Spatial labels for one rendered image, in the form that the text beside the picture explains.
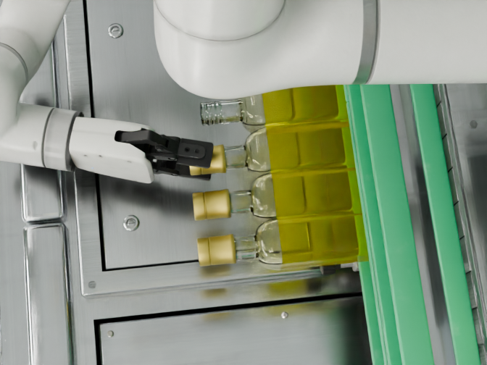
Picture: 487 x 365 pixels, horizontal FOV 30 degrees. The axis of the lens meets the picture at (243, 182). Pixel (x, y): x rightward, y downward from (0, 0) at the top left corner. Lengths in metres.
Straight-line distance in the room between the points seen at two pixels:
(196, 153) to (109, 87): 0.25
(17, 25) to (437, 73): 0.62
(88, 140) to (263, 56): 0.46
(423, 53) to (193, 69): 0.17
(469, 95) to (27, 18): 0.54
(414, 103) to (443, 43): 0.35
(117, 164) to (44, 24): 0.20
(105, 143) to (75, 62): 0.25
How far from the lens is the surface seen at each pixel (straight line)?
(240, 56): 0.66
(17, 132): 1.12
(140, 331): 1.25
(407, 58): 0.68
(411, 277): 0.97
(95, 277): 1.22
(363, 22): 0.66
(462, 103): 1.02
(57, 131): 1.11
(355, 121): 1.08
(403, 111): 1.02
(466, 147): 1.00
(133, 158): 1.08
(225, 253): 1.08
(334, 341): 1.25
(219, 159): 1.11
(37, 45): 1.17
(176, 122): 1.27
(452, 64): 0.69
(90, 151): 1.09
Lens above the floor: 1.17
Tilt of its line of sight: 3 degrees down
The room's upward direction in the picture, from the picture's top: 96 degrees counter-clockwise
